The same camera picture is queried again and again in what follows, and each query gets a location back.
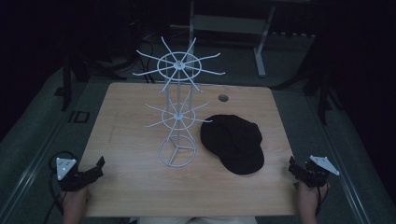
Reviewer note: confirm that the white metal desk frame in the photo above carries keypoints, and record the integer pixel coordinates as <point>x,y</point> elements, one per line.
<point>229,25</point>

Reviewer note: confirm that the person's light clothing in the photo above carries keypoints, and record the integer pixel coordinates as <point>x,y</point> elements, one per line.
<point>196,220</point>

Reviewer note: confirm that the black cap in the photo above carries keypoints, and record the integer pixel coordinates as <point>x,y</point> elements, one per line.
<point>233,141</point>

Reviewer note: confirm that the person's left hand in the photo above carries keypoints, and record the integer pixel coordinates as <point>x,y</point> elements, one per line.
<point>74,196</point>

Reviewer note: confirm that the person's right hand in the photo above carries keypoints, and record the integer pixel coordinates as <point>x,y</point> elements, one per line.
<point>307,194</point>

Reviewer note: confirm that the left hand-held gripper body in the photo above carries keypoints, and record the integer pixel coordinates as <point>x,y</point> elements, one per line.
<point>66,166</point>

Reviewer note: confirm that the black metal stand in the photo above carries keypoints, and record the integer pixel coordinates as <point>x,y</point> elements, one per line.
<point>323,93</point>
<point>66,84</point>

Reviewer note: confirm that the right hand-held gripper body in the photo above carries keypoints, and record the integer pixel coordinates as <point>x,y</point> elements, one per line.
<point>322,164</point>

